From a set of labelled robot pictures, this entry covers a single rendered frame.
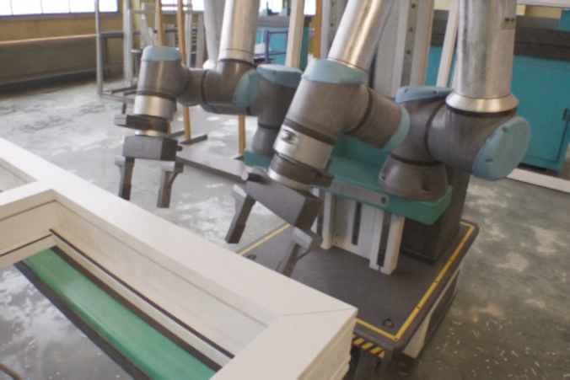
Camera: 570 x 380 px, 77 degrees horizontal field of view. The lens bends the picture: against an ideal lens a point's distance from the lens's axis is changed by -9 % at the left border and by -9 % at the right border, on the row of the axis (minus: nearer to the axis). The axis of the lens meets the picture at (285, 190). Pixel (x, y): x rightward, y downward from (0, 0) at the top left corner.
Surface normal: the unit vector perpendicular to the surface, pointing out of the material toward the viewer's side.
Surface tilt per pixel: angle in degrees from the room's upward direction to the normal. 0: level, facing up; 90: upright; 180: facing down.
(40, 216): 90
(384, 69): 90
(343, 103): 88
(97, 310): 0
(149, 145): 66
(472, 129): 99
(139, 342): 0
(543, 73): 90
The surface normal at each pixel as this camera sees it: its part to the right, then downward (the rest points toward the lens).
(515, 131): 0.47, 0.44
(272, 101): -0.25, 0.40
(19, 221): 0.81, 0.25
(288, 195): -0.64, -0.11
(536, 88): -0.58, 0.32
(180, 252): 0.02, -0.91
